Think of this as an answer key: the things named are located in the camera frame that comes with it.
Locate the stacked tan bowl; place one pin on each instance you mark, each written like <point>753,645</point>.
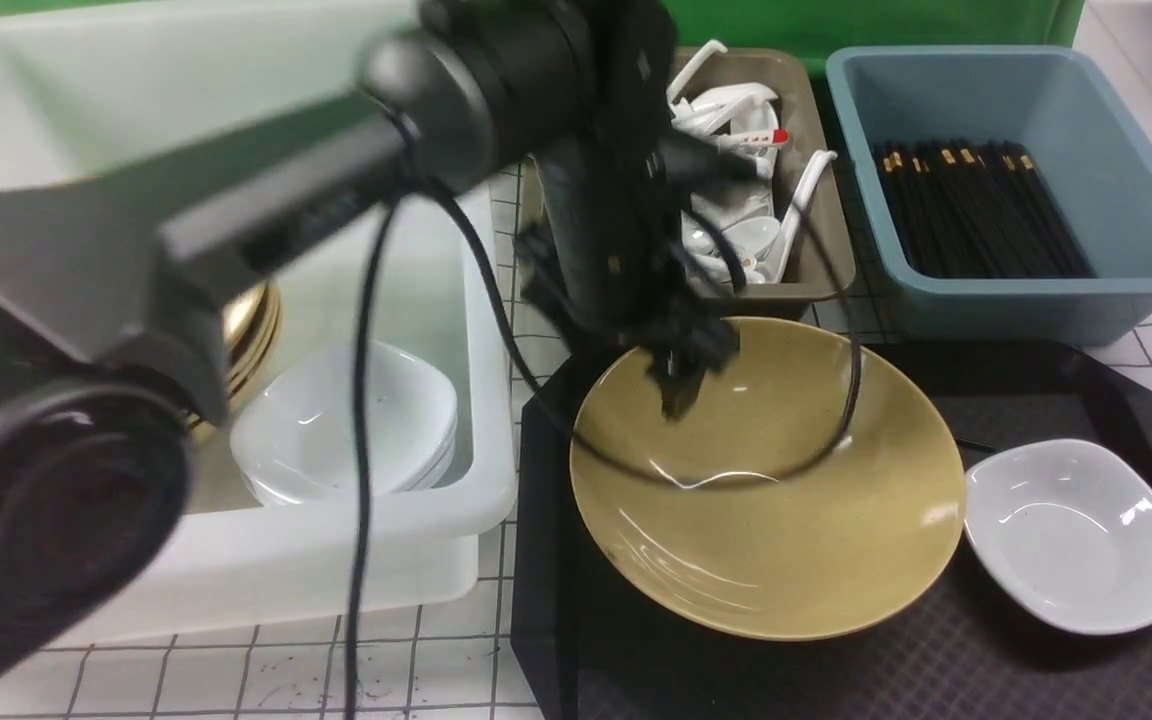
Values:
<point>238,318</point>
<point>255,352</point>

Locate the pile of white spoons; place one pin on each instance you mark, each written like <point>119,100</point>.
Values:
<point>739,118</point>

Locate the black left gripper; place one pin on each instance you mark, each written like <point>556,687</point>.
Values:
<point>607,265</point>

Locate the tan noodle bowl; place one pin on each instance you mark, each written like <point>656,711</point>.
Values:
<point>717,531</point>

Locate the bundle of black chopsticks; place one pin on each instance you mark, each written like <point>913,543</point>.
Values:
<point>977,211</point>

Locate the white spoon leaning right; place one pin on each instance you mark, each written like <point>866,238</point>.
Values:
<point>775,263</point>

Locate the olive brown spoon bin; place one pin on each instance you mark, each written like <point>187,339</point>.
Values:
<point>806,280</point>

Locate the white spoon upright handle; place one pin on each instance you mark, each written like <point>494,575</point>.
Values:
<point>698,57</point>

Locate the white square dish stack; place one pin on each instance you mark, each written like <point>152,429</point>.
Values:
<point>294,443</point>

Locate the blue chopstick bin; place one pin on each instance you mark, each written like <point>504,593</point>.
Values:
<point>1087,146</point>

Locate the green backdrop cloth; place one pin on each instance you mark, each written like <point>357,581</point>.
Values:
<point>886,25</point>

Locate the white square side dish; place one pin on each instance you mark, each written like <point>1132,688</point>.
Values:
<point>1064,526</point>

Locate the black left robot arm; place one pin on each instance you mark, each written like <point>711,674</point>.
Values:
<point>112,286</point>

